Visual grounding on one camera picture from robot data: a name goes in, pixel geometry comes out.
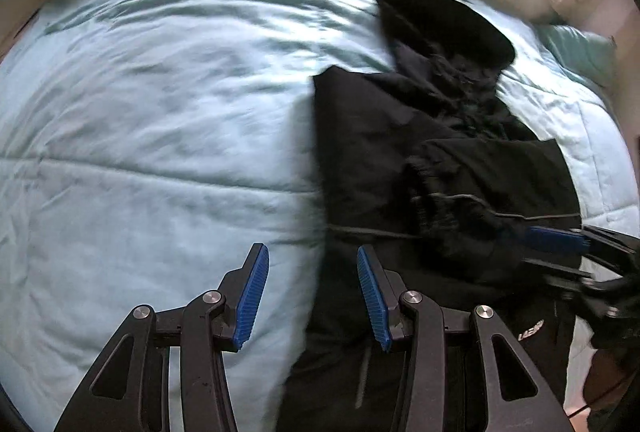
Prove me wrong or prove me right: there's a light blue bed blanket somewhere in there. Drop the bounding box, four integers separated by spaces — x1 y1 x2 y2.
0 0 632 432

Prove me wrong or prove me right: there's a black cable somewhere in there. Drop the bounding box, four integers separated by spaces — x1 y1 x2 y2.
565 352 632 419

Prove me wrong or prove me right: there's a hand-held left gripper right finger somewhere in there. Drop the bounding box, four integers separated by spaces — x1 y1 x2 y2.
356 245 572 432

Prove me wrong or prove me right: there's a black hooded jacket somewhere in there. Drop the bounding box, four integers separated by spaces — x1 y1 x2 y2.
277 0 583 432

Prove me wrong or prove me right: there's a teal pillow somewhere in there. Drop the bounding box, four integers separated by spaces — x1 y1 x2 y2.
537 25 618 88

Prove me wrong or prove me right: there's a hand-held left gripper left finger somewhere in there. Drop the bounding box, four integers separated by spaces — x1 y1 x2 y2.
54 242 271 432

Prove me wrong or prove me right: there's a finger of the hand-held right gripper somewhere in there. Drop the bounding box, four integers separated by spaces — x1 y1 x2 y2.
522 257 597 289
524 225 638 259

